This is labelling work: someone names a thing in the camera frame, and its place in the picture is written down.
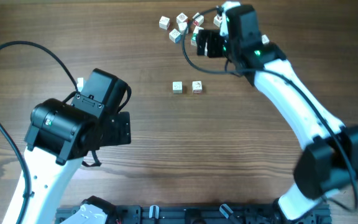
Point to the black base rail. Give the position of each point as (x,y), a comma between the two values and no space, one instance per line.
(248,214)

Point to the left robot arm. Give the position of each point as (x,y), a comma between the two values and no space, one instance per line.
(59,137)

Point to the white block green J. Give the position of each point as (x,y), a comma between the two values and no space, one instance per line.
(218,20)

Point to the white block animal picture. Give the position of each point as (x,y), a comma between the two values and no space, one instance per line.
(183,27)

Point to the white block plain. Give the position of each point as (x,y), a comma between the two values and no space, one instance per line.
(177,87)
(164,22)

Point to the white block red A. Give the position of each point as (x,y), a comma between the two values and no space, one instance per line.
(197,29)

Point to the white block red 6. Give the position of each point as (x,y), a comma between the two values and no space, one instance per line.
(197,87)

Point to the white block red frame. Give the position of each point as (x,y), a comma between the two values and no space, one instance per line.
(198,19)

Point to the white block green top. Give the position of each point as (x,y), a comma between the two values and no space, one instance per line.
(193,40)

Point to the white block yellow turtle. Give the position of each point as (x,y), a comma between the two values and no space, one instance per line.
(265,39)

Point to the white block left edge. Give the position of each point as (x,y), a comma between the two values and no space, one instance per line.
(175,36)

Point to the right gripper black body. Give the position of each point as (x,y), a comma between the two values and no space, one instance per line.
(219,46)

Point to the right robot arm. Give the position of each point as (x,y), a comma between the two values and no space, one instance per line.
(329,158)

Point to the white block red side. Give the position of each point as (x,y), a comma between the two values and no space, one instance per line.
(181,18)

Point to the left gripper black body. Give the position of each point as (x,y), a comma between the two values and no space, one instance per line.
(116,133)

